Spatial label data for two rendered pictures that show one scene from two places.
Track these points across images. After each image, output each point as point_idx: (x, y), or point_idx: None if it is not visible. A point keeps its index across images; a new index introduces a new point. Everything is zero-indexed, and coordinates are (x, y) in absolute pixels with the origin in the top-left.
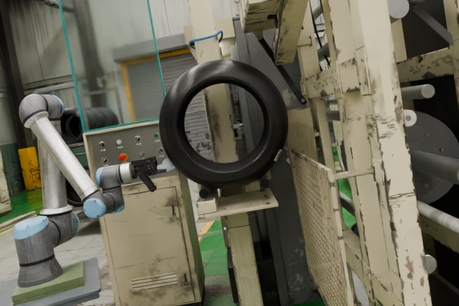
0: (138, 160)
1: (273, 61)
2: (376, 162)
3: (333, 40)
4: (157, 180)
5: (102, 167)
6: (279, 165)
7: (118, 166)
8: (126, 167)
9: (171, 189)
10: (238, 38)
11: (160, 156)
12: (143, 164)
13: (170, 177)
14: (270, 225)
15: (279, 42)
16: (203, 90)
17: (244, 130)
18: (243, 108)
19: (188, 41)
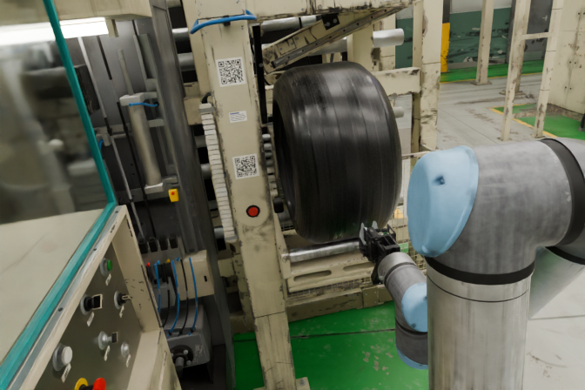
0: (393, 239)
1: (263, 69)
2: (431, 138)
3: (373, 53)
4: (153, 367)
5: (425, 286)
6: (202, 219)
7: (413, 265)
8: (411, 258)
9: (166, 361)
10: (154, 22)
11: (121, 313)
12: (395, 239)
13: (142, 346)
14: (217, 302)
15: (325, 46)
16: (258, 112)
17: (180, 184)
18: (174, 149)
19: (131, 4)
